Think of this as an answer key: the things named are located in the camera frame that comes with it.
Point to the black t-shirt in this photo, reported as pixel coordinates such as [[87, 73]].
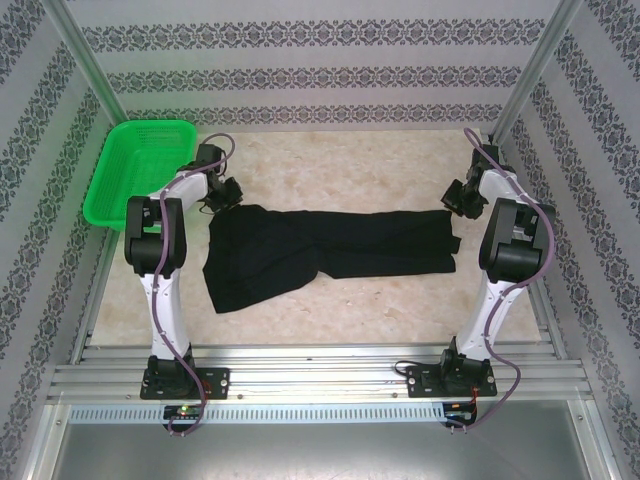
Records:
[[350, 245]]

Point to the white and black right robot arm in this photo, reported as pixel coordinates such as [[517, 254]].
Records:
[[490, 310]]

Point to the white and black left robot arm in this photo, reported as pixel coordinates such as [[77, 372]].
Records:
[[160, 310]]

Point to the green plastic basket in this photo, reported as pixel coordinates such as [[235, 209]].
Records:
[[140, 165]]

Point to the small controller board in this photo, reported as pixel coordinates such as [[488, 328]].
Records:
[[185, 411], [461, 411]]

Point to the grey metal sheet panel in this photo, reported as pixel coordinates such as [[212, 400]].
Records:
[[320, 450]]

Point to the aluminium corner post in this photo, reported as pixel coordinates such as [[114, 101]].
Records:
[[537, 60], [85, 55]]

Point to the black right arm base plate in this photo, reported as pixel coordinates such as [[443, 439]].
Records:
[[425, 382]]

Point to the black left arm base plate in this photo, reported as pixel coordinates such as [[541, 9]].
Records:
[[217, 382]]

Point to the aluminium mounting rail frame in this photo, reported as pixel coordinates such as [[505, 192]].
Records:
[[320, 380]]

